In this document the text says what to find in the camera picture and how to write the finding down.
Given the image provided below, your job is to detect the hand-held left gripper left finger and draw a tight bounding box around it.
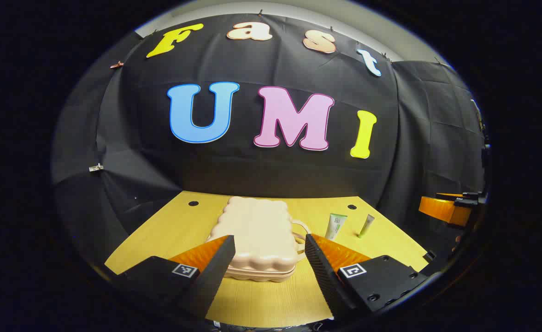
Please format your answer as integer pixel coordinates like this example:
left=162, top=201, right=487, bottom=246
left=112, top=234, right=236, bottom=320

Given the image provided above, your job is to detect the white green cosmetic tube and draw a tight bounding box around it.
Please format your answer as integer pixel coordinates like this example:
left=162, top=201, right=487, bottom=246
left=325, top=213, right=348, bottom=241

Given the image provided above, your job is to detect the black backdrop cloth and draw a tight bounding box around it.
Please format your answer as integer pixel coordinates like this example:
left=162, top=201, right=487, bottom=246
left=52, top=14, right=490, bottom=277

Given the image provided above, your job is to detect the pink scalloped suitcase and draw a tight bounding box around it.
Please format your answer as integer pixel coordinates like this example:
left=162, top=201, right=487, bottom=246
left=206, top=196, right=312, bottom=283

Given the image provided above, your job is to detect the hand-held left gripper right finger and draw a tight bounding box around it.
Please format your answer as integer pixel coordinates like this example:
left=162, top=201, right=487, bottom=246
left=304, top=233, right=431, bottom=322

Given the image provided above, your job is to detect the slim silver green tube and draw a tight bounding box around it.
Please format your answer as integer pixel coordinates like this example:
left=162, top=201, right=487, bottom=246
left=358, top=214, right=376, bottom=239

